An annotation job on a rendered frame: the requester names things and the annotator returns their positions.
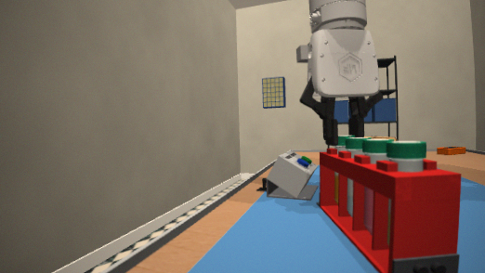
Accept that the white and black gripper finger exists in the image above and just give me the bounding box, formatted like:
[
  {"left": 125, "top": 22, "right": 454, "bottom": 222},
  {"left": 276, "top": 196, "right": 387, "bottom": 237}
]
[
  {"left": 348, "top": 91, "right": 383, "bottom": 137},
  {"left": 300, "top": 77, "right": 338, "bottom": 146}
]

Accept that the grey button housing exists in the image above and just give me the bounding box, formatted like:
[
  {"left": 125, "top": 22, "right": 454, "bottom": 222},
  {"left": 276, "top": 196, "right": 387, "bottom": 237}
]
[{"left": 257, "top": 150, "right": 318, "bottom": 201}]

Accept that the green screw cap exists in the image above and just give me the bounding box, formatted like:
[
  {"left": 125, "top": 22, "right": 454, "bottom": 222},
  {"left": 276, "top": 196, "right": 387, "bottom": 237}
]
[
  {"left": 387, "top": 141, "right": 426, "bottom": 159},
  {"left": 362, "top": 139, "right": 394, "bottom": 153},
  {"left": 346, "top": 137, "right": 372, "bottom": 150},
  {"left": 337, "top": 136, "right": 355, "bottom": 146}
]

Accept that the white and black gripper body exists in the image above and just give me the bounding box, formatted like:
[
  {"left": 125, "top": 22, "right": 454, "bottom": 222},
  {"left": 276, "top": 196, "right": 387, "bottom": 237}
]
[{"left": 308, "top": 22, "right": 380, "bottom": 99}]

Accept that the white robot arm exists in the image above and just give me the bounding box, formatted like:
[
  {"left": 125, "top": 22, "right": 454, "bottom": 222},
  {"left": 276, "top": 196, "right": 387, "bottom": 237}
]
[{"left": 296, "top": 0, "right": 367, "bottom": 63}]

